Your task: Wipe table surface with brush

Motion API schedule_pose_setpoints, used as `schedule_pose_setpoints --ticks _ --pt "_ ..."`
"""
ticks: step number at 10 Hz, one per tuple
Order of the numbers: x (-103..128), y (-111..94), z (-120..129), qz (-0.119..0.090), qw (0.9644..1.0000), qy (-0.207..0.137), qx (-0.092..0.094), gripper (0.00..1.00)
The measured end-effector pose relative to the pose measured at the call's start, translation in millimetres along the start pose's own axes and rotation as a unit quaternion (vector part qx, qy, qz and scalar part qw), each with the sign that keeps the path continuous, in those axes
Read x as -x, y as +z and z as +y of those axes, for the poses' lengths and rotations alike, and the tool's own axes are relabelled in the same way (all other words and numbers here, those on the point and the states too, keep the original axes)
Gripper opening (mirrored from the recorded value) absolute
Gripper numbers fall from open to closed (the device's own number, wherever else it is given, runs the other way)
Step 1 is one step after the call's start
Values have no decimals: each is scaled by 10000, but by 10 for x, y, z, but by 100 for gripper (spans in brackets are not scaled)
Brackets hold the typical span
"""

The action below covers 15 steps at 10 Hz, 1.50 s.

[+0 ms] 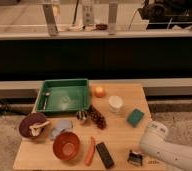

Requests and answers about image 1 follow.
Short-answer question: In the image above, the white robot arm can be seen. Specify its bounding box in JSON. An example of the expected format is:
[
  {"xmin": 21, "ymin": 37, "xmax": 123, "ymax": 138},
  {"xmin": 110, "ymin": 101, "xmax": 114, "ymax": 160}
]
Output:
[{"xmin": 128, "ymin": 121, "xmax": 192, "ymax": 171}]

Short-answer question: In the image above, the black rectangular block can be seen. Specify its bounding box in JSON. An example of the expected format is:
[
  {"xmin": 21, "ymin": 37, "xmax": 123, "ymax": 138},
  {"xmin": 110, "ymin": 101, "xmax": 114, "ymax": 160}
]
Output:
[{"xmin": 96, "ymin": 142, "xmax": 114, "ymax": 169}]

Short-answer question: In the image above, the teal green sponge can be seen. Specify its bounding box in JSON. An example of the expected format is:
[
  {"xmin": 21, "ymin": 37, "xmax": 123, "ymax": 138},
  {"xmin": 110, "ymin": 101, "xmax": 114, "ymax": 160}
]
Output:
[{"xmin": 127, "ymin": 109, "xmax": 144, "ymax": 127}]

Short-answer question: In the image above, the orange carrot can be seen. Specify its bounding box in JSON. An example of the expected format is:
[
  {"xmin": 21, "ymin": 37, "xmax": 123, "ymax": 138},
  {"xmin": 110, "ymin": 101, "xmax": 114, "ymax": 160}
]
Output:
[{"xmin": 85, "ymin": 137, "xmax": 96, "ymax": 166}]

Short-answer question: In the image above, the dark red grape bunch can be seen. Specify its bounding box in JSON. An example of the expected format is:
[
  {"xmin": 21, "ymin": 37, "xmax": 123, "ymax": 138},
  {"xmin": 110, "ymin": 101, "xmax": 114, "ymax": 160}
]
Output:
[{"xmin": 89, "ymin": 105, "xmax": 106, "ymax": 129}]

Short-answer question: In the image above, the white lidded jar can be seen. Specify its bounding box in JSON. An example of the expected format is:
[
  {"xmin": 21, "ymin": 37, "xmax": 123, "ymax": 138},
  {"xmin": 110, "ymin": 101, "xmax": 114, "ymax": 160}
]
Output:
[{"xmin": 108, "ymin": 96, "xmax": 123, "ymax": 113}]

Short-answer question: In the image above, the small striped ball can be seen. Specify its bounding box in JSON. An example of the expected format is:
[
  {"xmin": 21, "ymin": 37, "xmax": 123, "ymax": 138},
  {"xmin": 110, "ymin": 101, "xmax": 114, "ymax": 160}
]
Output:
[{"xmin": 76, "ymin": 110, "xmax": 88, "ymax": 124}]

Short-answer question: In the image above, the orange red bowl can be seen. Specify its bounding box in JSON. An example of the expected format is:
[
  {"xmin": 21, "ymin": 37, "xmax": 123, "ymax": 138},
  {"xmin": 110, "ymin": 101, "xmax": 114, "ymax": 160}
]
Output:
[{"xmin": 53, "ymin": 132, "xmax": 80, "ymax": 161}]

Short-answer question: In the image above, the orange fruit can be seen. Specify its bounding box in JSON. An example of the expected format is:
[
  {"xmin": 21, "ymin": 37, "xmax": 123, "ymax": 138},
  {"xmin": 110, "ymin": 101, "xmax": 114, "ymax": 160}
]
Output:
[{"xmin": 94, "ymin": 86, "xmax": 106, "ymax": 98}]

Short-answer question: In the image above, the light blue cloth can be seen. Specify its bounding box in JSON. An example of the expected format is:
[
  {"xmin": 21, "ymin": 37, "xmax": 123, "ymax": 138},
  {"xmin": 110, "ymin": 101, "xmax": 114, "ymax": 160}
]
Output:
[{"xmin": 50, "ymin": 120, "xmax": 73, "ymax": 140}]

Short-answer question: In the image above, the green plastic tray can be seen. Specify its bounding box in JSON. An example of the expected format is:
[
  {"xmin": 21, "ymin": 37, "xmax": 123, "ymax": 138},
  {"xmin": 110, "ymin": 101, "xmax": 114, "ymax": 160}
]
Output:
[{"xmin": 36, "ymin": 78, "xmax": 90, "ymax": 113}]

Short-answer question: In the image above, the dark maroon bowl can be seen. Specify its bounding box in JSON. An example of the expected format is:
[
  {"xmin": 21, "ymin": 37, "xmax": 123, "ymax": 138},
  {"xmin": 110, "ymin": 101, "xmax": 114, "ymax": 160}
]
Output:
[{"xmin": 19, "ymin": 113, "xmax": 48, "ymax": 139}]

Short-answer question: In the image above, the metal spoon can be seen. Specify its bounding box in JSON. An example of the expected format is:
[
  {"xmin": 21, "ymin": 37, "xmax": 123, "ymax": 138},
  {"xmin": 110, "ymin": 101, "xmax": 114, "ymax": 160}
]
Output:
[{"xmin": 42, "ymin": 92, "xmax": 50, "ymax": 110}]

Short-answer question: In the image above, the black machine in background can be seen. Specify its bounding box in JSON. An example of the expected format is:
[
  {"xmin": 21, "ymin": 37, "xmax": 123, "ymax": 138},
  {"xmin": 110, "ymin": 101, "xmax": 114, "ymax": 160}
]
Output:
[{"xmin": 138, "ymin": 0, "xmax": 192, "ymax": 29}]

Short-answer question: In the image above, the right grey metal post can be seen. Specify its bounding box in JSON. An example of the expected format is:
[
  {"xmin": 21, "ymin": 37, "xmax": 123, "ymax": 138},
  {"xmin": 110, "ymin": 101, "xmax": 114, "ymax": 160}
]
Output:
[{"xmin": 108, "ymin": 0, "xmax": 118, "ymax": 35}]

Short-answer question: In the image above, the grey metal post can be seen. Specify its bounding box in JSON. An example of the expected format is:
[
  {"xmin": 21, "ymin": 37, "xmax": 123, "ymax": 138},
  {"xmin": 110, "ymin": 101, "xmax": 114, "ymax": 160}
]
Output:
[
  {"xmin": 42, "ymin": 0, "xmax": 58, "ymax": 36},
  {"xmin": 108, "ymin": 0, "xmax": 118, "ymax": 35}
]

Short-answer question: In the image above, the left grey metal post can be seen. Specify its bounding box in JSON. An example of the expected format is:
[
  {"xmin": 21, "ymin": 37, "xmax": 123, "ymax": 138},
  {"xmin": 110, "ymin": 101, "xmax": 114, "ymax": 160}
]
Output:
[{"xmin": 42, "ymin": 0, "xmax": 58, "ymax": 36}]

